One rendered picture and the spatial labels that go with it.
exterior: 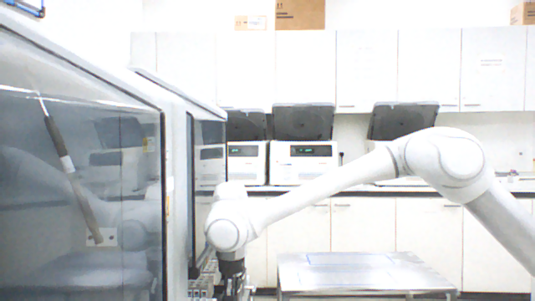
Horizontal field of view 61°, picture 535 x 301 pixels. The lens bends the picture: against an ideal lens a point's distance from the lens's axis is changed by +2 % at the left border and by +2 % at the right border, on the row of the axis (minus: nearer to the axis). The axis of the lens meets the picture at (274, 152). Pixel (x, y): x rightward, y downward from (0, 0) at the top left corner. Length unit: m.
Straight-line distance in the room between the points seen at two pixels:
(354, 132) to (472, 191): 3.11
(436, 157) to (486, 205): 0.18
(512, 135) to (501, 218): 3.43
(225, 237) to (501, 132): 3.76
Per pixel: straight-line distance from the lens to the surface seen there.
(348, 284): 1.63
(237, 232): 1.03
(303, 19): 3.96
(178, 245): 1.12
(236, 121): 3.81
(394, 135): 4.11
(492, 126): 4.52
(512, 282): 4.09
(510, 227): 1.20
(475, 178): 1.08
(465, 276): 3.94
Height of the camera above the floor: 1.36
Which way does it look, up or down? 3 degrees down
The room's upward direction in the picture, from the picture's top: straight up
